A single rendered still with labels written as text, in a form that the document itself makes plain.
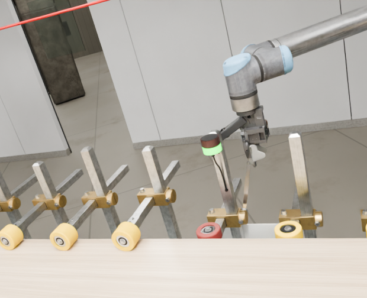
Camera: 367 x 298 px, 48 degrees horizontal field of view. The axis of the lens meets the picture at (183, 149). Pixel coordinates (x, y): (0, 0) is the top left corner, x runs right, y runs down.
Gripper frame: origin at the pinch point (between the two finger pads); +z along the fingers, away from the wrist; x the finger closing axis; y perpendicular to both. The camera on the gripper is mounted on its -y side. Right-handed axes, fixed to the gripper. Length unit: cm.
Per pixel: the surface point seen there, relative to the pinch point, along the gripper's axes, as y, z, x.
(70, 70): -469, 37, 556
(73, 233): -59, 5, -30
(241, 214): -5.1, 14.6, -9.0
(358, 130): 36, 103, 250
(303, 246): 17.4, 11.6, -30.7
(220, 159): -7.5, -7.0, -9.4
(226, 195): -8.7, 6.5, -9.5
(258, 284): 7.1, 11.3, -45.7
